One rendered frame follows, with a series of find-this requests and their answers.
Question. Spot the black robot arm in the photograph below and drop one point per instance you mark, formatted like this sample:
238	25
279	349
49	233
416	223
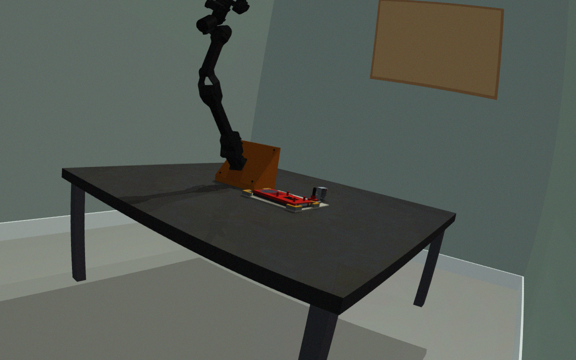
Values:
211	95

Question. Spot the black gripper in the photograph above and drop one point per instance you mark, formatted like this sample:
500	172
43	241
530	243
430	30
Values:
239	6

